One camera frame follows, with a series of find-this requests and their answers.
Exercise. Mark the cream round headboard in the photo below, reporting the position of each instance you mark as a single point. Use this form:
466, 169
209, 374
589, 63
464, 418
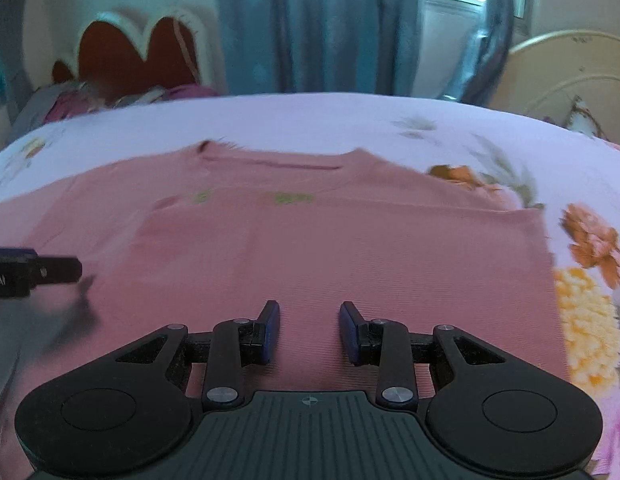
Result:
555, 70

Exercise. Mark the blue curtain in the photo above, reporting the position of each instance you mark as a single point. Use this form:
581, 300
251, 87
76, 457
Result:
315, 25
490, 45

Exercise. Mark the lilac floral bedsheet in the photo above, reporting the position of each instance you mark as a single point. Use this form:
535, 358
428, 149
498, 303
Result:
430, 125

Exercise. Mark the magenta pillow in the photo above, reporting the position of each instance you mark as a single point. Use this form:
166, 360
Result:
192, 92

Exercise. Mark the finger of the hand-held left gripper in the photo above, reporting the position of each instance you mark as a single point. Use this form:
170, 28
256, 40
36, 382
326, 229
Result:
60, 270

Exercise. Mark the red heart-shaped headboard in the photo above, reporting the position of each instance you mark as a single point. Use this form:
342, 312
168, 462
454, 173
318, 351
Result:
160, 55

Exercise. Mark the grey cloth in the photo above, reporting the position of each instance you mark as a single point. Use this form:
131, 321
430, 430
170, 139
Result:
37, 107

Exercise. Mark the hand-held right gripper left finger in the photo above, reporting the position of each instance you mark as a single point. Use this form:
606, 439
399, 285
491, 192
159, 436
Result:
272, 332

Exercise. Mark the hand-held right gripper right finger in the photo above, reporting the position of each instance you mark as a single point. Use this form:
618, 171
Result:
348, 332

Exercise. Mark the white patterned pillow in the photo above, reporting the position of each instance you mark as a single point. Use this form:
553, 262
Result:
585, 117

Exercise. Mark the pink ribbed shirt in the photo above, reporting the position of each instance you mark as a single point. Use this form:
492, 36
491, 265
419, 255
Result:
310, 240

